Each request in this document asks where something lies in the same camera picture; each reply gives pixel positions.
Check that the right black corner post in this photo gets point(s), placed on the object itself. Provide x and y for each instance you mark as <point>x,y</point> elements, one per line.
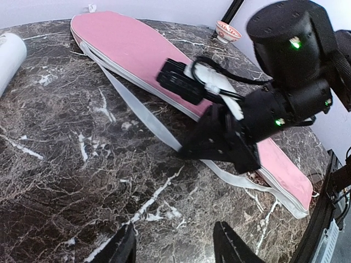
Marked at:
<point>231,11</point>

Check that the grey slotted cable duct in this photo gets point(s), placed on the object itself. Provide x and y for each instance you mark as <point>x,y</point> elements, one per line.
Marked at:
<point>327,244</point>

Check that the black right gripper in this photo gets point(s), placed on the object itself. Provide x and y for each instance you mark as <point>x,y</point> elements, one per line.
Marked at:
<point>219,136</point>

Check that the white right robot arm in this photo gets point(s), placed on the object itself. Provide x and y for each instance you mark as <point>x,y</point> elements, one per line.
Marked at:
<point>308,62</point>

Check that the black front table rail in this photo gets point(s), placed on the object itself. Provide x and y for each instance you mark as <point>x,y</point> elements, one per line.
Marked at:
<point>333,203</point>

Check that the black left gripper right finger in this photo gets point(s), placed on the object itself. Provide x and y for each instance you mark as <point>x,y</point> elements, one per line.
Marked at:
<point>229,247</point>

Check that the white shuttlecock tube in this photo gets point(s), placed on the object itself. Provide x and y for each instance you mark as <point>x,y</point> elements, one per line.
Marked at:
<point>13,53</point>

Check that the orange patterned small bowl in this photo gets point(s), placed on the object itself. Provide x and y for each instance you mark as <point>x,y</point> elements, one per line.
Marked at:
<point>226,33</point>

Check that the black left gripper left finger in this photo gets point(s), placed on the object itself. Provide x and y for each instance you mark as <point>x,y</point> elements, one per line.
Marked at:
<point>121,248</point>

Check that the pink racket cover bag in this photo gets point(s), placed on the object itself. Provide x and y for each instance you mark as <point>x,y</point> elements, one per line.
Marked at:
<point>126,47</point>

